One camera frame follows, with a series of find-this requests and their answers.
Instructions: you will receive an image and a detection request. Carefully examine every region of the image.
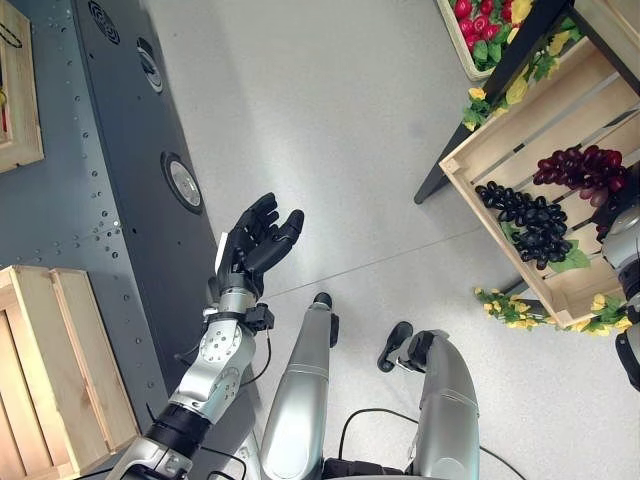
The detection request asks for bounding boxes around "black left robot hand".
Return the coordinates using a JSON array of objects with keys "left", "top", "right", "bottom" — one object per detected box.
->
[{"left": 208, "top": 192, "right": 305, "bottom": 297}]

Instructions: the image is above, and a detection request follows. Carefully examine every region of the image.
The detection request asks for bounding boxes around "wooden crate with red fruits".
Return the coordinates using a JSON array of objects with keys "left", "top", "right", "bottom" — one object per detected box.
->
[{"left": 436, "top": 0, "right": 532, "bottom": 83}]

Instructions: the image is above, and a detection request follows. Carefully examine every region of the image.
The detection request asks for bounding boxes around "silver left robot leg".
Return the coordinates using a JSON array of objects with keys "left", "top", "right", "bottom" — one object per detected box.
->
[{"left": 257, "top": 302, "right": 342, "bottom": 480}]

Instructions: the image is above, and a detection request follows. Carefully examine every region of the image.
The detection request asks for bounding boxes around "round silver vent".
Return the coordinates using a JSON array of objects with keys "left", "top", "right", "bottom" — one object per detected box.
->
[
  {"left": 159, "top": 151, "right": 205, "bottom": 216},
  {"left": 135, "top": 35, "right": 166, "bottom": 95}
]

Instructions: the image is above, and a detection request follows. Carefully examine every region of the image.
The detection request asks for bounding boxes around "yellow flower leaf garland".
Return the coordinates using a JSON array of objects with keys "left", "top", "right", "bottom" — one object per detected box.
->
[
  {"left": 461, "top": 14, "right": 585, "bottom": 133},
  {"left": 473, "top": 286, "right": 634, "bottom": 337}
]

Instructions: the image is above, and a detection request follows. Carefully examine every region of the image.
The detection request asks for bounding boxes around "empty wooden slatted crate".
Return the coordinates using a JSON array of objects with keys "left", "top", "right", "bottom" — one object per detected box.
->
[{"left": 0, "top": 264, "right": 141, "bottom": 480}]

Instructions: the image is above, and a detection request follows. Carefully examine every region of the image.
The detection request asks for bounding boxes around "pile of red fruits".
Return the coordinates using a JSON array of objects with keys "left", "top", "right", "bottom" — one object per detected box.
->
[{"left": 448, "top": 0, "right": 516, "bottom": 54}]

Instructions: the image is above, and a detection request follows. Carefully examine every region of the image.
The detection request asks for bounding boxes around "round black fan grille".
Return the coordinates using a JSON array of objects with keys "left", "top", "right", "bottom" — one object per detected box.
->
[{"left": 87, "top": 0, "right": 123, "bottom": 47}]

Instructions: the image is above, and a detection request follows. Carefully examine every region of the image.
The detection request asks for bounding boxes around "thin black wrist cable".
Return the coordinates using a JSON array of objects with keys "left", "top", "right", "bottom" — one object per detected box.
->
[{"left": 172, "top": 319, "right": 275, "bottom": 387}]

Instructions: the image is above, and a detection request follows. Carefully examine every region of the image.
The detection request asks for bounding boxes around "dark right robot foot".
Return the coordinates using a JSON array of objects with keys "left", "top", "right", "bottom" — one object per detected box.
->
[{"left": 376, "top": 321, "right": 415, "bottom": 373}]

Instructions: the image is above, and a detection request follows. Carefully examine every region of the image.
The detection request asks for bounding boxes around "red grape bunch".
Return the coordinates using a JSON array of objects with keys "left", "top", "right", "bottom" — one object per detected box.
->
[{"left": 532, "top": 144, "right": 630, "bottom": 207}]

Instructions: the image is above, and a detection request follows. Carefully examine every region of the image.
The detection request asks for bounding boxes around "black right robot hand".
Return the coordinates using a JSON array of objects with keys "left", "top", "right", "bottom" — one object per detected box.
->
[{"left": 592, "top": 167, "right": 640, "bottom": 240}]

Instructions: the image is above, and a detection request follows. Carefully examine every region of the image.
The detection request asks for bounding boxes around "silver robot leg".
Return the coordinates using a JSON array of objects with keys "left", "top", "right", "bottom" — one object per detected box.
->
[
  {"left": 397, "top": 328, "right": 482, "bottom": 480},
  {"left": 257, "top": 302, "right": 342, "bottom": 480}
]

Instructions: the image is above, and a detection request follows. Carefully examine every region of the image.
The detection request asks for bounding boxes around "wooden slatted crate with grapes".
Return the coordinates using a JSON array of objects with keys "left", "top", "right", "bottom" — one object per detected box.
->
[{"left": 438, "top": 33, "right": 640, "bottom": 330}]

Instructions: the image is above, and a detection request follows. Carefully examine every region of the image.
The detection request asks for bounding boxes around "green grape leaf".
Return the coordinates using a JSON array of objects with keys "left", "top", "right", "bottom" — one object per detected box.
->
[{"left": 499, "top": 219, "right": 592, "bottom": 274}]

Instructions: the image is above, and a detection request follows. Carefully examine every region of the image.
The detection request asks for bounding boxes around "silver right robot leg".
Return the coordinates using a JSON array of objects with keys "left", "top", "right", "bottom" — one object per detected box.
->
[{"left": 397, "top": 328, "right": 482, "bottom": 480}]

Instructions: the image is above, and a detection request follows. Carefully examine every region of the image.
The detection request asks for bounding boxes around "pale wooden crate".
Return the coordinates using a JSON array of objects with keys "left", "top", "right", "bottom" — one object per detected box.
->
[
  {"left": 573, "top": 0, "right": 640, "bottom": 99},
  {"left": 0, "top": 0, "right": 46, "bottom": 175}
]

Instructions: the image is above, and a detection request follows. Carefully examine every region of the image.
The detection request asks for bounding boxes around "grey metal cabinet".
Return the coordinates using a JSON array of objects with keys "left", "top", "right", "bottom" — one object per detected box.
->
[{"left": 0, "top": 0, "right": 236, "bottom": 416}]

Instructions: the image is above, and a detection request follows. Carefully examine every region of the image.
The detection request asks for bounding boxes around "black robot body cable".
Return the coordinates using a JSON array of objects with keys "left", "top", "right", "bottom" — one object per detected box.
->
[{"left": 338, "top": 407, "right": 526, "bottom": 480}]

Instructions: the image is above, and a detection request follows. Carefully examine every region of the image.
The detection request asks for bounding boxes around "black grape bunch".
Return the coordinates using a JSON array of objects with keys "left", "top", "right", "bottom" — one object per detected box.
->
[{"left": 474, "top": 180, "right": 575, "bottom": 271}]

